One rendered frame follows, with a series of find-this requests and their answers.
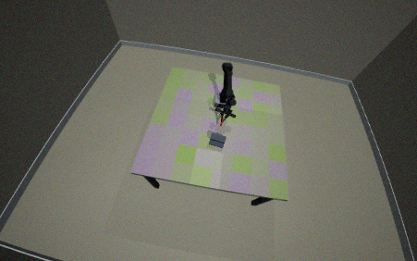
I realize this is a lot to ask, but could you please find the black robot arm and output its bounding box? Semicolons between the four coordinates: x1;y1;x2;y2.
219;62;237;114

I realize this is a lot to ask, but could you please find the dark grey sloped panel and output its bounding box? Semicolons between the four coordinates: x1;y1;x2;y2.
209;133;226;148

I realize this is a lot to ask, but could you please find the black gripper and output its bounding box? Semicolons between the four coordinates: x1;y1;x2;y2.
215;105;236;122

